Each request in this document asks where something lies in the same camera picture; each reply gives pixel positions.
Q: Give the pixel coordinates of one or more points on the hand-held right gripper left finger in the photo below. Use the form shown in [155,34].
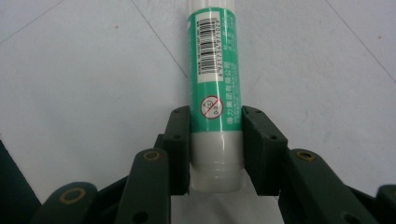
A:
[179,149]

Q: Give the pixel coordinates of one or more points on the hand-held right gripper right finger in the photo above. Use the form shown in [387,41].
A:
[264,152]

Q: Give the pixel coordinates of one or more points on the green and white glue stick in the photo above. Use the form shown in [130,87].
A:
[216,93]

